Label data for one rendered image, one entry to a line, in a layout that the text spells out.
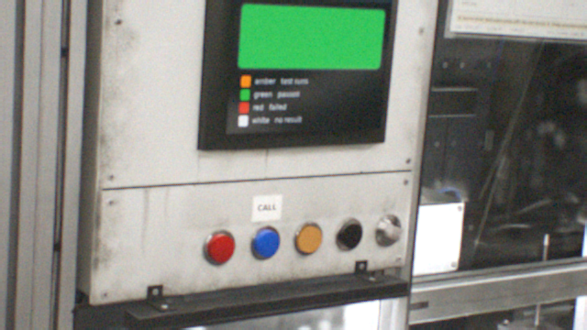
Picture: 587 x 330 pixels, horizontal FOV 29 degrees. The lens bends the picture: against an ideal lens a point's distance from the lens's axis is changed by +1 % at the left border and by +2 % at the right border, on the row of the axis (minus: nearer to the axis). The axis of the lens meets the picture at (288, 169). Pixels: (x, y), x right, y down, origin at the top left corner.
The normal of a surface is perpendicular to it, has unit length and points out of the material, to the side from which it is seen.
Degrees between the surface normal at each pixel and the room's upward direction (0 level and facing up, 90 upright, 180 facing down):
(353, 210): 90
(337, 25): 90
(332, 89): 90
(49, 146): 90
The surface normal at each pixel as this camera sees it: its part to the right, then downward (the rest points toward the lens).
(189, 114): 0.57, 0.20
